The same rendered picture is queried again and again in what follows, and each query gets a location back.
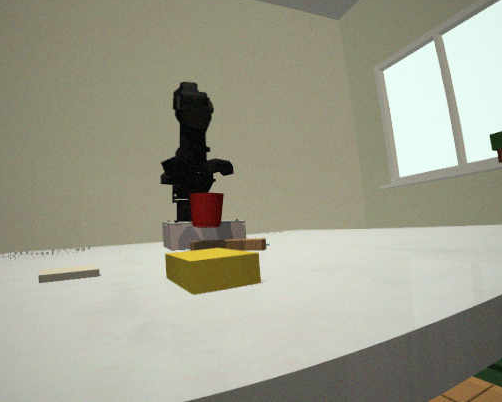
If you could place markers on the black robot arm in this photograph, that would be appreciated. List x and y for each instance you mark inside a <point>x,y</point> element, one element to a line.
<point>193,112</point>

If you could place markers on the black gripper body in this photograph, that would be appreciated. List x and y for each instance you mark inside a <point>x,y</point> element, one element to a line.
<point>206,167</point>

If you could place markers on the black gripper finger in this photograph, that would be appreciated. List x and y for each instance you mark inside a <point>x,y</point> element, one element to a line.
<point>201,185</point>
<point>187,187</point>

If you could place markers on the red round cup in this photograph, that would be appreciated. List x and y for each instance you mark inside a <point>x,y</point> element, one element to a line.
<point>206,209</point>

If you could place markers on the yellow block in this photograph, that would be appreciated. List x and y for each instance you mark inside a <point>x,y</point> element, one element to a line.
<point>208,270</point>

